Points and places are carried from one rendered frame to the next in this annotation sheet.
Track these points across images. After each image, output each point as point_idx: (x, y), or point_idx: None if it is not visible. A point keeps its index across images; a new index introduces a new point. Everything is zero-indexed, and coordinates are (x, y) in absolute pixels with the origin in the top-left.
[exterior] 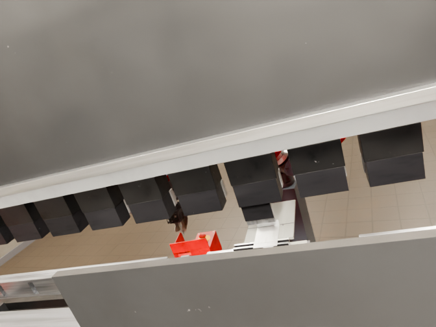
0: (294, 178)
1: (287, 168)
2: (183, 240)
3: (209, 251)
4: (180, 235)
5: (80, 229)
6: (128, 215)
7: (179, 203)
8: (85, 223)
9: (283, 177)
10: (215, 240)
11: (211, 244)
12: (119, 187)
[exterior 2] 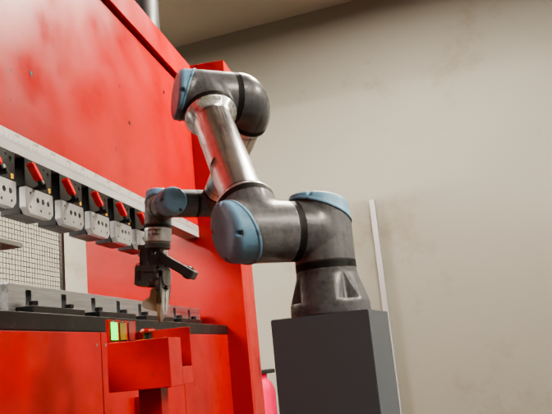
0: (326, 305)
1: (212, 231)
2: (185, 346)
3: (107, 350)
4: (181, 332)
5: (39, 223)
6: (18, 209)
7: (164, 259)
8: (49, 221)
9: (296, 284)
10: (146, 349)
11: (122, 345)
12: (19, 170)
